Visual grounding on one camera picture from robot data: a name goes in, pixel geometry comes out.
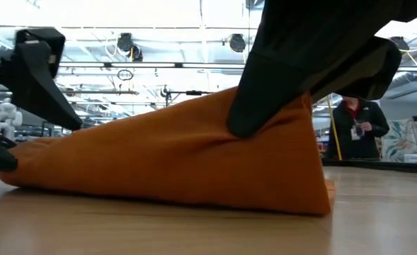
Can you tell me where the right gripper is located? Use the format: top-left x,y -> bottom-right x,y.
227,0 -> 417,138

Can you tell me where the orange cloth towel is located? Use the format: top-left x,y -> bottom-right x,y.
0,86 -> 336,216

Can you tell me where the white humanoid robot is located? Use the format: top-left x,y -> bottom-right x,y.
0,98 -> 24,141

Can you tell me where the black gantry stand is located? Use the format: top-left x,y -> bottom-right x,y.
160,86 -> 212,107

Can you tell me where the person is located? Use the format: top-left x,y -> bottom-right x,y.
326,96 -> 390,160

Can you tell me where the leaf patterned fabric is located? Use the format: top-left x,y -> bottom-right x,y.
381,118 -> 417,164

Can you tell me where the yellow cable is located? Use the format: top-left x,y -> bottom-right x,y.
326,94 -> 343,161

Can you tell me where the black hanging cable loop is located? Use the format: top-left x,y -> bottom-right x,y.
117,69 -> 135,81

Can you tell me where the black aluminium table frame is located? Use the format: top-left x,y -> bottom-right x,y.
321,158 -> 417,175

